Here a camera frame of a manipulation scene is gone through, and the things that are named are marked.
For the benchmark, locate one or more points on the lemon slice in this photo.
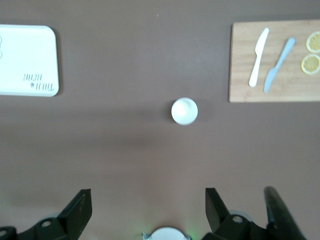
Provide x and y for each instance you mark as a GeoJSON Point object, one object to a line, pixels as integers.
{"type": "Point", "coordinates": [313, 42]}
{"type": "Point", "coordinates": [310, 64]}

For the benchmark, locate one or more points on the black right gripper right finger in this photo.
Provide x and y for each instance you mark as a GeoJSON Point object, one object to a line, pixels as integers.
{"type": "Point", "coordinates": [220, 222]}

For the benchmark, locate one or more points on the grey plastic knife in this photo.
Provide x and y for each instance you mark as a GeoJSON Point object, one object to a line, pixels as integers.
{"type": "Point", "coordinates": [271, 77]}

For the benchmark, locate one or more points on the wooden cutting board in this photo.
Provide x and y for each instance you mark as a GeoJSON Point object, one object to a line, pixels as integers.
{"type": "Point", "coordinates": [240, 62]}

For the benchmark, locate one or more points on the cream tray with bear print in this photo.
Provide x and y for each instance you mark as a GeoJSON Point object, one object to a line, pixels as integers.
{"type": "Point", "coordinates": [25, 62]}

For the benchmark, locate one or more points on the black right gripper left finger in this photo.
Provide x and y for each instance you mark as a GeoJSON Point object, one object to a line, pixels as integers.
{"type": "Point", "coordinates": [72, 220]}

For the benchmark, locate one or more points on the white plastic knife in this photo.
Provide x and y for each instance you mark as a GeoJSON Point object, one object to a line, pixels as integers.
{"type": "Point", "coordinates": [261, 42]}

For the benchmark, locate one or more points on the white IKEA cup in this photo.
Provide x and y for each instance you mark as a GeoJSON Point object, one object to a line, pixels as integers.
{"type": "Point", "coordinates": [184, 111]}

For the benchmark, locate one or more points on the brown table mat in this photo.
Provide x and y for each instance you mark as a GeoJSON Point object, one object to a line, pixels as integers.
{"type": "Point", "coordinates": [125, 150]}

